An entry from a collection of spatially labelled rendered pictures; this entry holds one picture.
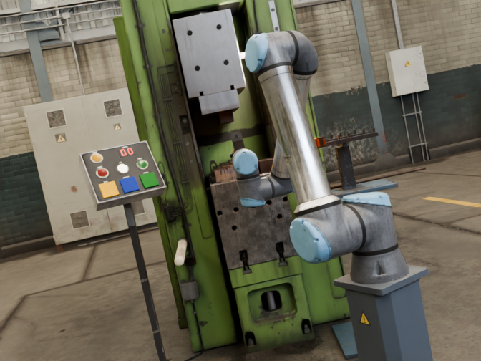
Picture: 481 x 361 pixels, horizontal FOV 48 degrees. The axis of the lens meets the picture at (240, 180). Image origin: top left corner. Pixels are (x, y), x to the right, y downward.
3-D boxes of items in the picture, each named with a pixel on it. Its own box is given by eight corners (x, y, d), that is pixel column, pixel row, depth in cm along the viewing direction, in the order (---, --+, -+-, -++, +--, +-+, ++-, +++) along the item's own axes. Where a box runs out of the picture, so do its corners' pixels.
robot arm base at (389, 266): (421, 268, 175) (416, 238, 174) (381, 287, 165) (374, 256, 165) (379, 262, 191) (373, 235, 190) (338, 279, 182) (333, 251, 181)
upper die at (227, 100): (240, 107, 278) (236, 89, 278) (202, 114, 277) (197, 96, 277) (235, 111, 320) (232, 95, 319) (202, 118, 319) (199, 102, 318)
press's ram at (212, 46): (262, 83, 278) (246, 5, 275) (188, 98, 276) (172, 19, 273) (254, 90, 320) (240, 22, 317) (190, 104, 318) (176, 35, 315)
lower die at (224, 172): (254, 175, 282) (250, 158, 281) (216, 183, 281) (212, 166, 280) (248, 170, 323) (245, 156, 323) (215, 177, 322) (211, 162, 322)
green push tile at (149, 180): (159, 184, 263) (154, 171, 265) (144, 187, 259) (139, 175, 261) (158, 186, 264) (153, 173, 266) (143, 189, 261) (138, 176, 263)
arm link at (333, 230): (368, 249, 165) (295, 21, 172) (322, 266, 157) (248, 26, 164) (340, 253, 179) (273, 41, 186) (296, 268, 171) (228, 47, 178)
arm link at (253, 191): (275, 203, 208) (268, 171, 207) (248, 210, 203) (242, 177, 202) (263, 202, 216) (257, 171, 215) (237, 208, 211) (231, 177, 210)
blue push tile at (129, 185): (139, 189, 258) (134, 176, 260) (124, 192, 254) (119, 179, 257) (139, 191, 259) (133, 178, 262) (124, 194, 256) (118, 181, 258)
